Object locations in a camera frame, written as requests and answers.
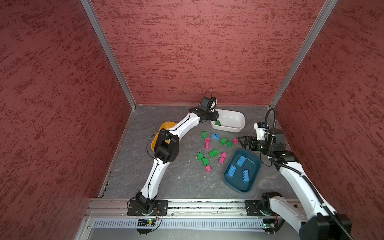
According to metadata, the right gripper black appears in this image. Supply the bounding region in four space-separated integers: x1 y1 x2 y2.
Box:
237 136 273 155

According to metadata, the blue long brick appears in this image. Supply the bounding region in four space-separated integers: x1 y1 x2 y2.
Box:
237 156 247 167
243 170 250 183
227 165 237 178

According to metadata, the blue long brick bottom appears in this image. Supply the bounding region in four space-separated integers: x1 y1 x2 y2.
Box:
243 170 250 183

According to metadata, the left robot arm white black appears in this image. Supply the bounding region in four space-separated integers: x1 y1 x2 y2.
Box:
135 109 220 215

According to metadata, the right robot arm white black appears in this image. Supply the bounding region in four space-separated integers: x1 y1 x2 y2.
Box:
239 135 353 240

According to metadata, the white plastic bin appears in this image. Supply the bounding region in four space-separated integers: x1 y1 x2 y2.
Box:
211 109 245 133

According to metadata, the light blue square brick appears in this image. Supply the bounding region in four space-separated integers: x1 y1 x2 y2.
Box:
211 133 221 140

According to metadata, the teal plastic bin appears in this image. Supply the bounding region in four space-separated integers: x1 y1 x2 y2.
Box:
223 149 261 193

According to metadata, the yellow plastic bin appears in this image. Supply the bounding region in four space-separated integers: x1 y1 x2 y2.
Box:
151 122 177 151

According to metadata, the right controller board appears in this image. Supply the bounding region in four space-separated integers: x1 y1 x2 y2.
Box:
262 219 279 235

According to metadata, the controller board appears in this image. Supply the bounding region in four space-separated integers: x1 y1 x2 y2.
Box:
136 219 157 235
262 219 279 235

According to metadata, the left controller board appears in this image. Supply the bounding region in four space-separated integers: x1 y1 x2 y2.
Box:
136 219 157 235

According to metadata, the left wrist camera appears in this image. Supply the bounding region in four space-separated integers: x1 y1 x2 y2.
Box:
198 97 217 112

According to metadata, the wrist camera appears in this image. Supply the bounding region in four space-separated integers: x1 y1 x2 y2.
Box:
198 97 217 112
254 122 268 141

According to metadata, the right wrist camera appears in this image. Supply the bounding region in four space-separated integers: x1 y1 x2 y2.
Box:
254 122 268 141

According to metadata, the right arm black hose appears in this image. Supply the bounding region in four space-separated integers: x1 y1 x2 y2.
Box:
263 108 356 240

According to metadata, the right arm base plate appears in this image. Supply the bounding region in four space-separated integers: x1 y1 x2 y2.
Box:
245 198 281 218

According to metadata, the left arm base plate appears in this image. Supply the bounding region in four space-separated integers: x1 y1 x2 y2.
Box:
127 200 169 217

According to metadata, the aluminium front rail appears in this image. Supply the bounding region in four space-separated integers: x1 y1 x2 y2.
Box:
86 198 263 219

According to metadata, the right corner aluminium post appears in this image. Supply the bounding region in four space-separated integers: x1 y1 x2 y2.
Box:
269 0 338 108

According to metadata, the corner aluminium post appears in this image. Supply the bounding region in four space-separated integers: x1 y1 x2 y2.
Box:
81 0 137 110
269 0 338 108

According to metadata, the left corner aluminium post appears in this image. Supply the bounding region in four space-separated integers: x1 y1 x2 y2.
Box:
81 0 137 110

